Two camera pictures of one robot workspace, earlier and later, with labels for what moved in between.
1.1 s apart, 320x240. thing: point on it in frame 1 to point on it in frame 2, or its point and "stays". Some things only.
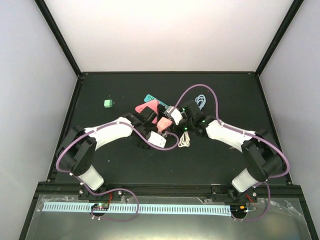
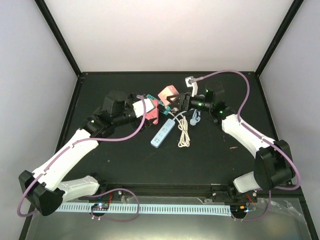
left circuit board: [100, 206] stays
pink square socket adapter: [163, 123] to [171, 90]
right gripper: [175, 130] to [185, 100]
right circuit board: [238, 210] stays
